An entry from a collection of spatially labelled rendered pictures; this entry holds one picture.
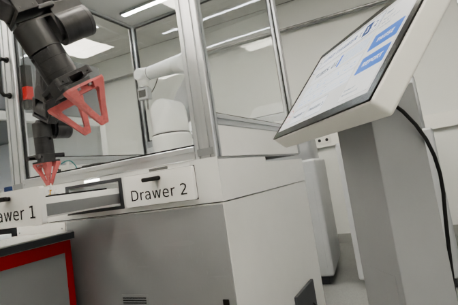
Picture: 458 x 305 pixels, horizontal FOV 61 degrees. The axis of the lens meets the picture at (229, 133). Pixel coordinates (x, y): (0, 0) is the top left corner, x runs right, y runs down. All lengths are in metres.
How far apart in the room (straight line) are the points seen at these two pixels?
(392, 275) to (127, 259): 0.93
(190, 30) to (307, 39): 3.40
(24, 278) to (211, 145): 0.77
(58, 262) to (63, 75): 1.04
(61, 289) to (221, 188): 0.72
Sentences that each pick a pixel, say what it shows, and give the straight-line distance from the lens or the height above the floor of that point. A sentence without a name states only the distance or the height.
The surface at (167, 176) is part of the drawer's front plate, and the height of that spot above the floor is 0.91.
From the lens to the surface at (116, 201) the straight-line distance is 1.48.
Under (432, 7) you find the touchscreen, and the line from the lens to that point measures 0.79.
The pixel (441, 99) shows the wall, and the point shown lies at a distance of 4.45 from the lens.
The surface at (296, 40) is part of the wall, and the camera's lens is 4.71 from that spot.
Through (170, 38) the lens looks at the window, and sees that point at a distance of 1.42.
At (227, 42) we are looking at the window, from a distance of 1.57.
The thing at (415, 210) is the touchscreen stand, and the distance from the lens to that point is 0.92.
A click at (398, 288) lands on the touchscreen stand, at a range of 0.93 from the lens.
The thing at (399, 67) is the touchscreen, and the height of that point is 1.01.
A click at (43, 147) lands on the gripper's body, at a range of 1.37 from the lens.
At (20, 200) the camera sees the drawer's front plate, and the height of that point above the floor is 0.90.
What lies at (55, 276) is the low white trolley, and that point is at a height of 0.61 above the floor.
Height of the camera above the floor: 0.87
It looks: 6 degrees up
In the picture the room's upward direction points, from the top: 8 degrees counter-clockwise
